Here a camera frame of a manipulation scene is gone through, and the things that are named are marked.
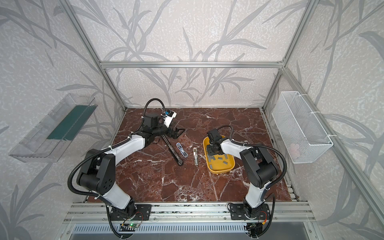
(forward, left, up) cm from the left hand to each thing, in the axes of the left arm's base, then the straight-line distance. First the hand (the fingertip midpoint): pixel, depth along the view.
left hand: (181, 121), depth 87 cm
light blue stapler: (-9, 0, -18) cm, 20 cm away
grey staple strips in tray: (-14, -18, -19) cm, 30 cm away
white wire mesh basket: (-21, -55, +17) cm, 61 cm away
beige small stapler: (-13, -9, -15) cm, 22 cm away
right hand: (-6, -19, -17) cm, 27 cm away
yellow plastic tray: (-18, -23, -19) cm, 35 cm away
